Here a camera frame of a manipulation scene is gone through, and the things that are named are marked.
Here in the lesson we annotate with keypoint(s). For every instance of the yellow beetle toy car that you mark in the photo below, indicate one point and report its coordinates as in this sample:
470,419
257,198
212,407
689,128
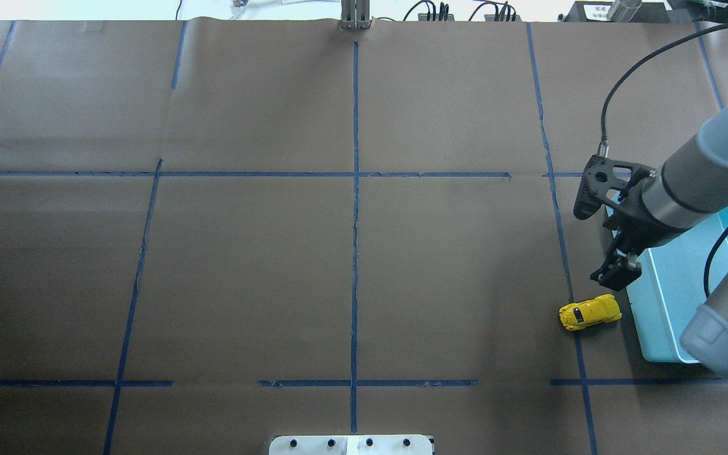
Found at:
599,310

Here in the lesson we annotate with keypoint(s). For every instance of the white camera mast pedestal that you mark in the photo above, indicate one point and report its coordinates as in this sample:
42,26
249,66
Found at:
353,444

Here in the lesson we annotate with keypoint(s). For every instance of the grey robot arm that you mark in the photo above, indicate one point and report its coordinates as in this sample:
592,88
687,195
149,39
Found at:
696,177

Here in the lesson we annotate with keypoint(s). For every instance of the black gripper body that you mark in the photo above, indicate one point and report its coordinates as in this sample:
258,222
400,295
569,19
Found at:
641,220

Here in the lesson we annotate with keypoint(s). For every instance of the metal cylinder weight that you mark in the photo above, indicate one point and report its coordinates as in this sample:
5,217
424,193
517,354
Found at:
623,11

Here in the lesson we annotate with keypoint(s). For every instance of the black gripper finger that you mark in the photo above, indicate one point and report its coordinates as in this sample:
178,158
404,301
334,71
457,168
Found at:
617,272

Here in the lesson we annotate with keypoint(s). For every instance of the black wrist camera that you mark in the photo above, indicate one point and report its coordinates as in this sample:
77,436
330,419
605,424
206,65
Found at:
607,181

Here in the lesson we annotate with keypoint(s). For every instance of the aluminium frame post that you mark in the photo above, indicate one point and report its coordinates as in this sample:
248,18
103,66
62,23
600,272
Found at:
355,15

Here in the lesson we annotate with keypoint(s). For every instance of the teal plastic storage bin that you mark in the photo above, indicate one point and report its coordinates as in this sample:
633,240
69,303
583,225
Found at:
665,297

